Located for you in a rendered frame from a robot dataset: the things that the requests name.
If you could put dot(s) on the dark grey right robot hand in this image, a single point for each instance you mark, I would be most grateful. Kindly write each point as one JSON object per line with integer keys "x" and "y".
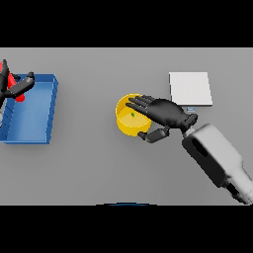
{"x": 166, "y": 112}

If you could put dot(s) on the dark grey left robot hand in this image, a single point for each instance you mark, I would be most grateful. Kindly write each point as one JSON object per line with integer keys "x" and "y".
{"x": 18, "y": 87}

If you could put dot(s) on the red beaker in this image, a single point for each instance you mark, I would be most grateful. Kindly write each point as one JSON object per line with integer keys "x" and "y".
{"x": 12, "y": 82}

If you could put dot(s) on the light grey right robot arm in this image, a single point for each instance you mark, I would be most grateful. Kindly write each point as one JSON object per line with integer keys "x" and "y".
{"x": 215, "y": 154}

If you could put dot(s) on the green nut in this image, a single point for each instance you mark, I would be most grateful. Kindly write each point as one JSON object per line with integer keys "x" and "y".
{"x": 133, "y": 114}

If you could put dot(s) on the pale square scale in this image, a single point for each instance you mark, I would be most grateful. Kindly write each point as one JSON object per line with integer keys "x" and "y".
{"x": 190, "y": 88}

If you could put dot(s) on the yellow bowl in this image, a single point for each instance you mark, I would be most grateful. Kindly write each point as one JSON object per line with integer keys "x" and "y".
{"x": 130, "y": 123}

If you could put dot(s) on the blue tray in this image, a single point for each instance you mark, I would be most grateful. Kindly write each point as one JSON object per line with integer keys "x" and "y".
{"x": 29, "y": 112}

